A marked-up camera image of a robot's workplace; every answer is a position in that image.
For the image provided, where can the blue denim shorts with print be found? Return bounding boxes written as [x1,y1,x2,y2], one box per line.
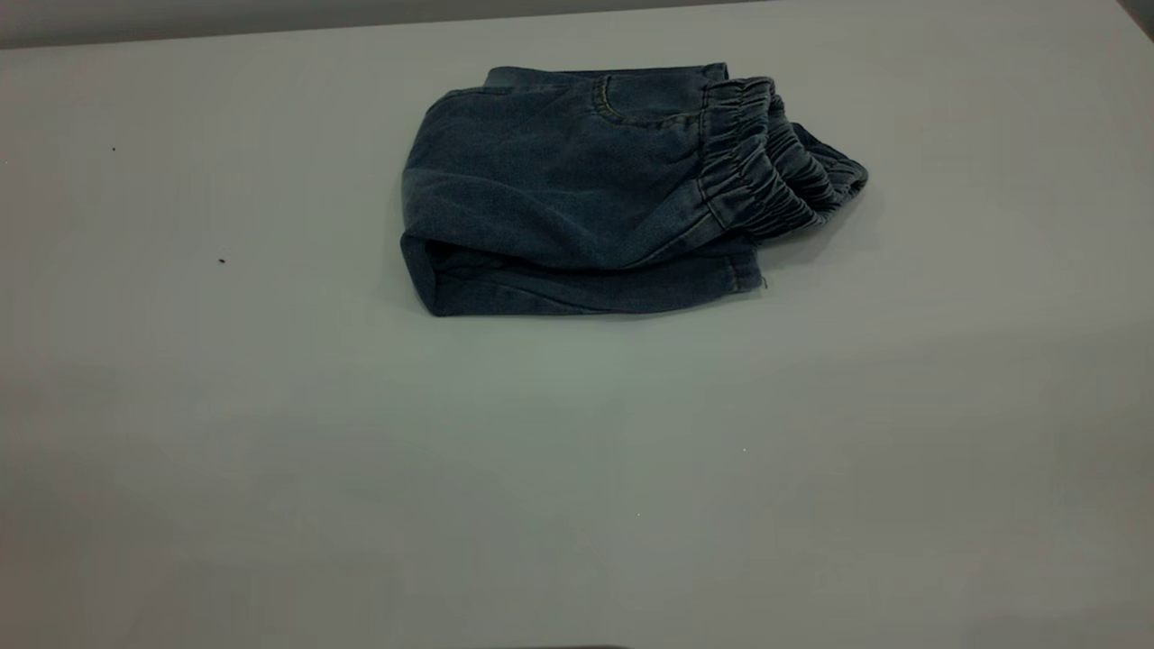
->
[399,61,870,318]

